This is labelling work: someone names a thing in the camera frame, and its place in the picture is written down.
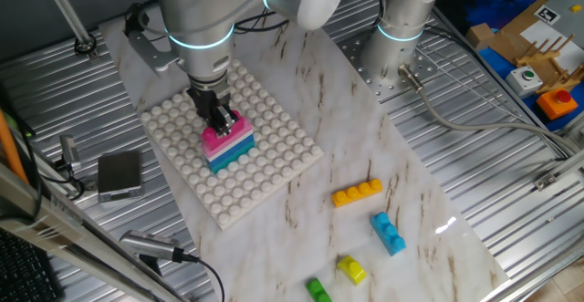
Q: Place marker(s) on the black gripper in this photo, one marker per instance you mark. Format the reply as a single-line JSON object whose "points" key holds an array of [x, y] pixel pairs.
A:
{"points": [[209, 99]]}

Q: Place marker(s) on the magenta three-stud block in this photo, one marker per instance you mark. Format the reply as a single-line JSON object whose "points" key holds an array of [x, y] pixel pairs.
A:
{"points": [[210, 137]]}

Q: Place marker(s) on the white four-stud block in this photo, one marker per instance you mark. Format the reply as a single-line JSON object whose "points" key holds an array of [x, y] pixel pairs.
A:
{"points": [[230, 148]]}

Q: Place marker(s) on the blue four-stud block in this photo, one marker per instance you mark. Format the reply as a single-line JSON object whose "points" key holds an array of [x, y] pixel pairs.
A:
{"points": [[230, 154]]}

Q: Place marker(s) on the teal four-stud block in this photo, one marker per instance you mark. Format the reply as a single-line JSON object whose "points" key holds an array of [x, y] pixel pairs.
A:
{"points": [[230, 161]]}

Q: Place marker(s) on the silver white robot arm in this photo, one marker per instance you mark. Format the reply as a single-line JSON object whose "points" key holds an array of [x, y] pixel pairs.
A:
{"points": [[196, 23]]}

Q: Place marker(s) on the white studded baseplate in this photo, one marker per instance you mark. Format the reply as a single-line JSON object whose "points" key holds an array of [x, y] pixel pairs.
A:
{"points": [[274, 174]]}

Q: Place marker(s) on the silver digital scale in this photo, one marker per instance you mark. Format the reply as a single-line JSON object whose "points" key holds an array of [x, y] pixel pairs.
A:
{"points": [[119, 174]]}

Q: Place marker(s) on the marble pattern board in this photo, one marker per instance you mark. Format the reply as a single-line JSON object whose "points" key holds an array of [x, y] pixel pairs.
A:
{"points": [[347, 124]]}

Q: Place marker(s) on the orange four-stud block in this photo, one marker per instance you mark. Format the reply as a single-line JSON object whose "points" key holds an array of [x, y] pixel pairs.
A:
{"points": [[356, 193]]}

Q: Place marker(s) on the aluminium tripod pole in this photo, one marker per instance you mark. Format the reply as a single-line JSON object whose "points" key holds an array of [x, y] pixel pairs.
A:
{"points": [[66, 12]]}

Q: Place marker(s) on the green two-stud block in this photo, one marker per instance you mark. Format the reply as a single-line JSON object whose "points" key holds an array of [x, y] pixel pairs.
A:
{"points": [[318, 292]]}

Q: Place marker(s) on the yellow two-stud block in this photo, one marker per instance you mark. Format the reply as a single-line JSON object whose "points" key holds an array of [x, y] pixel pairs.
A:
{"points": [[351, 270]]}

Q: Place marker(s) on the light blue three-stud block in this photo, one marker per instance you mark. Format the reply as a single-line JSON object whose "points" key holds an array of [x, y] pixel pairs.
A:
{"points": [[388, 236]]}

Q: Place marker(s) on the orange pole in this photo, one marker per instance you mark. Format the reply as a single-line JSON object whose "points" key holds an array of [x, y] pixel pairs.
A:
{"points": [[10, 149]]}

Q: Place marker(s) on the black keyboard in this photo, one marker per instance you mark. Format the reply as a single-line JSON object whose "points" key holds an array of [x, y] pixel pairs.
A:
{"points": [[23, 270]]}

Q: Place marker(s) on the small cardboard box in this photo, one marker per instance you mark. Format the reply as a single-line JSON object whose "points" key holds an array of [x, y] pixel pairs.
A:
{"points": [[479, 36]]}

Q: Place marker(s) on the brown cardboard sheet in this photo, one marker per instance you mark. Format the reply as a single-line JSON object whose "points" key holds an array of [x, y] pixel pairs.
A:
{"points": [[508, 46]]}

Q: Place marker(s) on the white box green button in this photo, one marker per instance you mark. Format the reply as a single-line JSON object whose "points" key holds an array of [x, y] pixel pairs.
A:
{"points": [[524, 82]]}

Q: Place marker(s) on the wooden peg rack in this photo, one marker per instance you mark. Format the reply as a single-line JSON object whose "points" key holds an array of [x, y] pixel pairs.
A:
{"points": [[538, 58]]}

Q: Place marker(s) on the white paper sheet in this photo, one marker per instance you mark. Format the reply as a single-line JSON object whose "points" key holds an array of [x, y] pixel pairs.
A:
{"points": [[534, 33]]}

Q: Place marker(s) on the orange box red button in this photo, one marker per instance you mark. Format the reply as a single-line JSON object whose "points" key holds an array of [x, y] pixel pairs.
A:
{"points": [[556, 106]]}

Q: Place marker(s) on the black white marker tag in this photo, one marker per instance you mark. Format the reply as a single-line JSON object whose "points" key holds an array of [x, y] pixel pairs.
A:
{"points": [[546, 14]]}

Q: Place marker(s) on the grey studded board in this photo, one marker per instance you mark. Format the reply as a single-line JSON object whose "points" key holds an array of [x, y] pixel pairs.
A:
{"points": [[572, 26]]}

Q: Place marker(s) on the tiny yellow brick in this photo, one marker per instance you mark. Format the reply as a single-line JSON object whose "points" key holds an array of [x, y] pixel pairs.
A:
{"points": [[576, 7]]}

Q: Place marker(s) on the silver camera on stand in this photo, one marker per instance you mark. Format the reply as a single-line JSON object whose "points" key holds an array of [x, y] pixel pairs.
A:
{"points": [[150, 245]]}

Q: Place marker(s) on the perforated robot base plate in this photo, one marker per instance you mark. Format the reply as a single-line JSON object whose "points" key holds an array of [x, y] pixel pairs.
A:
{"points": [[365, 76]]}

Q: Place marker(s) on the small silver camera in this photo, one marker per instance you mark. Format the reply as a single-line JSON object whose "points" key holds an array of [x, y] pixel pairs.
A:
{"points": [[69, 151]]}

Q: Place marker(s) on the aluminium frame beam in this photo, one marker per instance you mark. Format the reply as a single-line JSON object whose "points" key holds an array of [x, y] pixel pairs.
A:
{"points": [[68, 233]]}

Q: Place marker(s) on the small aluminium corner bracket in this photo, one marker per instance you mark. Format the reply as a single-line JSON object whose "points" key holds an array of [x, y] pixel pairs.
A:
{"points": [[546, 182]]}

